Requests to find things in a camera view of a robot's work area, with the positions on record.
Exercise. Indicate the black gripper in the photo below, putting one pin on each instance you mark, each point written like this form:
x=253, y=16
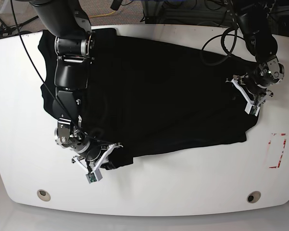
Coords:
x=252, y=93
x=90, y=154

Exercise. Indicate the black T-shirt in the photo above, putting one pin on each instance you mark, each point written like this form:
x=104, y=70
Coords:
x=156, y=98

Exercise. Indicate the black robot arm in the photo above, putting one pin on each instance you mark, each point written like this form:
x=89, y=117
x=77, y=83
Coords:
x=251, y=18
x=76, y=45

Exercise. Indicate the red tape rectangle marking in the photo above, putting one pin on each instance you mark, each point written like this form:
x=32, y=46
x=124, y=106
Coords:
x=275, y=150

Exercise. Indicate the black tripod stand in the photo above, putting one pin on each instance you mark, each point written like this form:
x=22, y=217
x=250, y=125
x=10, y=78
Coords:
x=6, y=30

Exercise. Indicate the clear plastic storage box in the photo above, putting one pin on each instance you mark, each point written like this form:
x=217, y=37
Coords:
x=5, y=6

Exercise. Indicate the left table cable grommet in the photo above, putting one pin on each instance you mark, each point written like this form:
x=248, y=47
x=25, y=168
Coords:
x=43, y=195

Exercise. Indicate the table cable grommet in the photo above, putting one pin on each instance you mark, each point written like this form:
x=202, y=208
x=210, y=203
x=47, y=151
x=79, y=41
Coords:
x=253, y=197
x=43, y=195

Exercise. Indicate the right table cable grommet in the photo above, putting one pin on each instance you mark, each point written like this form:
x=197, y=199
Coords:
x=253, y=197

